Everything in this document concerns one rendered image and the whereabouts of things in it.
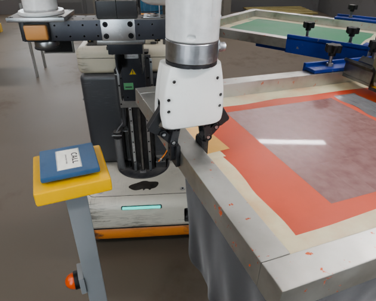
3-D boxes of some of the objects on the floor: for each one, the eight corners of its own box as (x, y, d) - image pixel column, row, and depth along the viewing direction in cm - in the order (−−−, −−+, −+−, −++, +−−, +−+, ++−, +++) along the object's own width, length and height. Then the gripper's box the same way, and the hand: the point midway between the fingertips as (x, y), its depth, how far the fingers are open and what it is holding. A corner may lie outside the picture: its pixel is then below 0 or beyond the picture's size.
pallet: (301, 11, 783) (301, 6, 776) (317, 20, 699) (319, 13, 692) (242, 12, 774) (242, 6, 768) (252, 20, 690) (252, 14, 684)
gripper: (141, 63, 43) (145, 181, 52) (255, 55, 48) (241, 163, 58) (128, 49, 49) (133, 157, 58) (231, 42, 54) (221, 143, 64)
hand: (188, 150), depth 57 cm, fingers closed on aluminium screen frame, 4 cm apart
